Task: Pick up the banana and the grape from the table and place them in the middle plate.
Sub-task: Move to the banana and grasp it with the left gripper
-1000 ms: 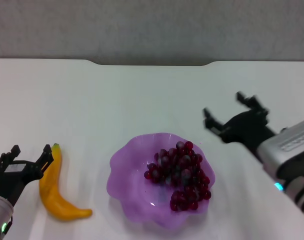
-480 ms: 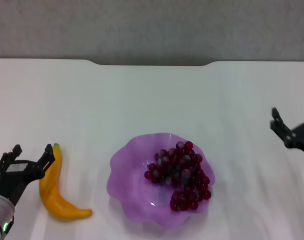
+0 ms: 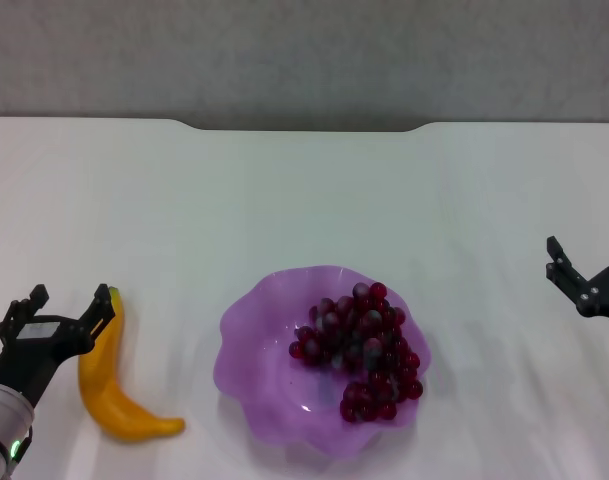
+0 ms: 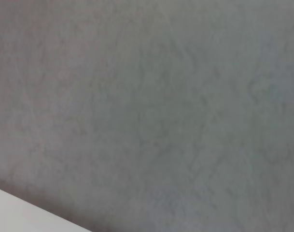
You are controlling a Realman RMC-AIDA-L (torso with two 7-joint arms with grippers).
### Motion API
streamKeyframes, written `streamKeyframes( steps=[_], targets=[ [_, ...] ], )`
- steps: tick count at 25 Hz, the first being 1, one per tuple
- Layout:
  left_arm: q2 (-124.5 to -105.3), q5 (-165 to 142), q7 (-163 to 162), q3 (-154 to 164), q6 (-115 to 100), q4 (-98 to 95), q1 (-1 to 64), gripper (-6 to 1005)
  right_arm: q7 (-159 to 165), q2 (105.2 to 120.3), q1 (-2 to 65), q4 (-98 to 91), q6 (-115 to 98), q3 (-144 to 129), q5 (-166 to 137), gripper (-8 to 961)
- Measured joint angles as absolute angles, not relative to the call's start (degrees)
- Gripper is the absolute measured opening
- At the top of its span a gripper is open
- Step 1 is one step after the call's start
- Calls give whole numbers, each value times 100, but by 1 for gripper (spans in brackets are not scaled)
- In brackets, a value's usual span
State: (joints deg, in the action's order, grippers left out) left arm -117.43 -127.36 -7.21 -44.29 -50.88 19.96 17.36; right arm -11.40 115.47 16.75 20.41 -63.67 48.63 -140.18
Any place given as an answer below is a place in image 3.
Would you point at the red grape bunch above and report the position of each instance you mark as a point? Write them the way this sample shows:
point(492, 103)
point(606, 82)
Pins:
point(364, 345)

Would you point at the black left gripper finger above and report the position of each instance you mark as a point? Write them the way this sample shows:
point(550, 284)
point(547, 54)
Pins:
point(34, 297)
point(100, 307)

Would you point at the purple wavy plastic bowl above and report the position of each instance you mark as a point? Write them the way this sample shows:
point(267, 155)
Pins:
point(264, 360)

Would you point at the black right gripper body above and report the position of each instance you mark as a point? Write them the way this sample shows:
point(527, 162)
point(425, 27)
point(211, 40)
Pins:
point(606, 295)

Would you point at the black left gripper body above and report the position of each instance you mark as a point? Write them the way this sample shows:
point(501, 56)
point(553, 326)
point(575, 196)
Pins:
point(34, 350)

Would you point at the yellow banana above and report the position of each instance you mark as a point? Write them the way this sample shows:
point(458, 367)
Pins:
point(106, 390)

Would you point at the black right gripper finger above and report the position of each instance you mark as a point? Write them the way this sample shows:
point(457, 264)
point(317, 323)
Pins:
point(561, 267)

